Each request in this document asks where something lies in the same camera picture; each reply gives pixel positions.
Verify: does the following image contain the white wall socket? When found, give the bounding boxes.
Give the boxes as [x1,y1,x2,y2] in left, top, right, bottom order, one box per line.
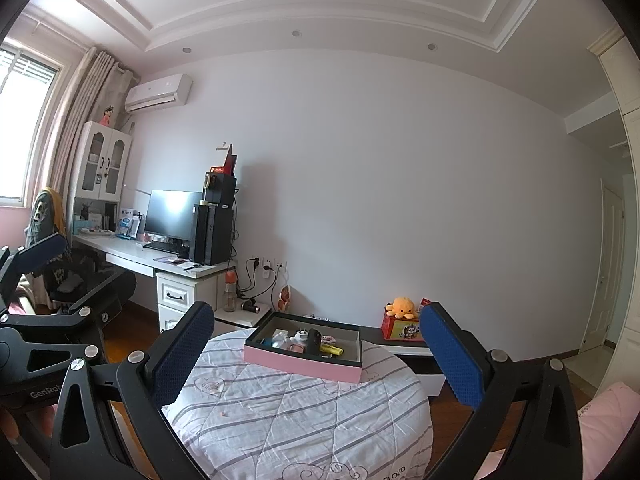
[248,256,290,281]

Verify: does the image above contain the window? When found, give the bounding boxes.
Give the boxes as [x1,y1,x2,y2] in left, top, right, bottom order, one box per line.
[0,42,66,206]

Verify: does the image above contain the black power cable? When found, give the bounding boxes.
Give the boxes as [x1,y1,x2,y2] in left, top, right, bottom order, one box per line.
[235,257,271,301]

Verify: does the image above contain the black computer monitor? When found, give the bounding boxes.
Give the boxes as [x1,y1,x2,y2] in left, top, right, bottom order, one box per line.
[143,190,204,248]

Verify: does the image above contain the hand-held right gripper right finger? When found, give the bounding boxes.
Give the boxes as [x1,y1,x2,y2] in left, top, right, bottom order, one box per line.
[419,301,586,480]

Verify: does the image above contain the pink printed quilt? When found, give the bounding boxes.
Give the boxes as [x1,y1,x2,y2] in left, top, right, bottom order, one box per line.
[575,380,640,461]

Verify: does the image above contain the blue white boxes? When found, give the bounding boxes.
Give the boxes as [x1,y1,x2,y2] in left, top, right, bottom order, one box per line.
[115,206,141,239]

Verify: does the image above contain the orange capped bottle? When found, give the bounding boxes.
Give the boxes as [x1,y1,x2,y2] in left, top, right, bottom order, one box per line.
[223,269,238,313]

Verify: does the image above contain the white nightstand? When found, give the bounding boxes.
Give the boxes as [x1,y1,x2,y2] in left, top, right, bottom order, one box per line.
[212,300,273,331]

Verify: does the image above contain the black computer tower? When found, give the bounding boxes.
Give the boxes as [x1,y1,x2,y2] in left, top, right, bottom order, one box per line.
[190,203,235,266]

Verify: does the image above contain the white door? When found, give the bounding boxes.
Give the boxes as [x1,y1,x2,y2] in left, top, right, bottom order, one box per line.
[580,182,626,353]

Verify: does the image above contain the white desk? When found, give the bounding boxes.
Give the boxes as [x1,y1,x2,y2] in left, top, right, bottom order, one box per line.
[72,232,237,333]

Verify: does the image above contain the black office chair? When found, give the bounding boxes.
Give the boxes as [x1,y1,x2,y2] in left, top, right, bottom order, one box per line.
[42,247,138,321]

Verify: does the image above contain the white wardrobe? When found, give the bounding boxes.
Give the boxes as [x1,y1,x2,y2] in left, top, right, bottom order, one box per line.
[587,25,640,401]

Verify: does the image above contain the pink box with green rim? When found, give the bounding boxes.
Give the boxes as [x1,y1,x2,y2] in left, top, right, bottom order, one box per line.
[243,311,363,384]

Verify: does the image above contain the yellow plush octopus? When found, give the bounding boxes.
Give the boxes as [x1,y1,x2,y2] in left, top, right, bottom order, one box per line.
[385,296,420,321]

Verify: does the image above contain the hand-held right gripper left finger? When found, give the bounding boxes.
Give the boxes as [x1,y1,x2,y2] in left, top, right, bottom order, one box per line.
[47,301,216,480]

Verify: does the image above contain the black cardboard box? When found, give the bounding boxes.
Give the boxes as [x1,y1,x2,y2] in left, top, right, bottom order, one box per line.
[204,172,237,207]

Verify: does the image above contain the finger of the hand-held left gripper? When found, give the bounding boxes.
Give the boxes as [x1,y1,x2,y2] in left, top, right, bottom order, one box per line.
[0,232,69,311]
[0,305,108,333]

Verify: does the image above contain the beige curtain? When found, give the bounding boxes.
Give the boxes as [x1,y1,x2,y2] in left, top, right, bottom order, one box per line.
[32,46,135,201]

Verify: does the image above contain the white air conditioner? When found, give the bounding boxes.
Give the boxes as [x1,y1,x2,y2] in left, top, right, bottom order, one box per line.
[124,73,193,113]

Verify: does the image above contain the red printed box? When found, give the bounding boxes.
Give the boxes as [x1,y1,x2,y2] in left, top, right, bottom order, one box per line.
[381,307,426,343]

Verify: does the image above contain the white glass door cabinet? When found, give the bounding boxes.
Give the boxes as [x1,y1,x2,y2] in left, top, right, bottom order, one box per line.
[70,120,133,233]

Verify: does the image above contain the black white low cabinet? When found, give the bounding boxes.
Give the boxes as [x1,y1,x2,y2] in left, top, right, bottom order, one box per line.
[360,325,447,397]

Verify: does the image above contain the yellow grey jacket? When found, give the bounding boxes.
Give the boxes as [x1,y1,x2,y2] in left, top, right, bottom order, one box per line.
[25,187,68,251]

